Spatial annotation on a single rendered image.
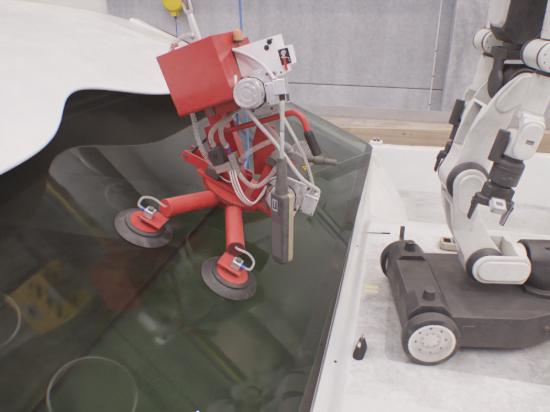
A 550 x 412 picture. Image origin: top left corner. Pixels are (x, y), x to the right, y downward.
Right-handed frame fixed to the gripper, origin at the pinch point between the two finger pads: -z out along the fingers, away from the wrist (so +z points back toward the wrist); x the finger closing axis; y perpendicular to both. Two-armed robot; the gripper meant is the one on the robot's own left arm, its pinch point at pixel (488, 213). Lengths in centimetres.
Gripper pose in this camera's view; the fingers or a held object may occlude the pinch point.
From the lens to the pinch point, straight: 163.8
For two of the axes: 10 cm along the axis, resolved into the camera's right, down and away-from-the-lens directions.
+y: -0.6, 4.1, -9.1
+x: -9.8, -2.1, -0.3
